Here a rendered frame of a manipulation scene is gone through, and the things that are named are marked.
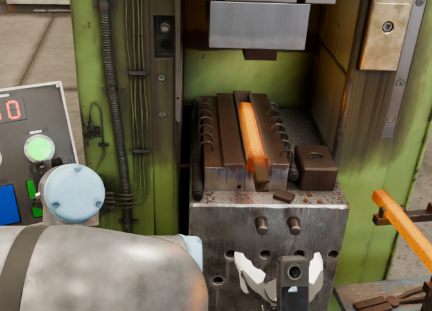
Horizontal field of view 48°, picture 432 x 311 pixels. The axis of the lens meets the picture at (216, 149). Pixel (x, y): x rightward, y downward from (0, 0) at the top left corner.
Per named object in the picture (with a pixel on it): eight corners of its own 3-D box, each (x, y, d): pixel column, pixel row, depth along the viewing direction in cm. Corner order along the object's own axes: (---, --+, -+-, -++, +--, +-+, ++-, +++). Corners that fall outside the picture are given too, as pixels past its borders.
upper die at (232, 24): (304, 50, 102) (310, 4, 97) (208, 47, 101) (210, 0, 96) (275, 2, 138) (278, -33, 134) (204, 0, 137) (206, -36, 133)
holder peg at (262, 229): (267, 236, 113) (269, 227, 112) (256, 236, 113) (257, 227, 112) (265, 225, 117) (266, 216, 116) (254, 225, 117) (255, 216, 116)
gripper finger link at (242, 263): (221, 279, 89) (256, 311, 83) (223, 254, 86) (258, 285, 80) (234, 271, 91) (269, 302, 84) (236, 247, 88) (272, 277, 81)
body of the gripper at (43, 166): (69, 155, 90) (80, 153, 79) (79, 201, 90) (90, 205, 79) (26, 164, 87) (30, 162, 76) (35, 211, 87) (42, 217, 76)
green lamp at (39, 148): (51, 162, 98) (47, 143, 96) (27, 162, 98) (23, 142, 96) (54, 154, 101) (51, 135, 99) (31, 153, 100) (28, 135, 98)
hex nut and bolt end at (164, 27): (171, 52, 116) (171, 23, 112) (159, 52, 116) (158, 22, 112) (171, 49, 118) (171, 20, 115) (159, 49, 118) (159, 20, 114)
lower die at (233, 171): (285, 191, 120) (289, 161, 115) (204, 190, 118) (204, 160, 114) (264, 115, 156) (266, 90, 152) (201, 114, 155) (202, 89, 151)
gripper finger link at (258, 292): (234, 280, 83) (270, 313, 77) (234, 273, 82) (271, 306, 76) (254, 268, 85) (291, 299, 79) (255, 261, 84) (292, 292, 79)
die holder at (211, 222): (323, 335, 137) (351, 206, 115) (187, 336, 135) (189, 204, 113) (288, 213, 186) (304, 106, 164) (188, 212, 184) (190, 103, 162)
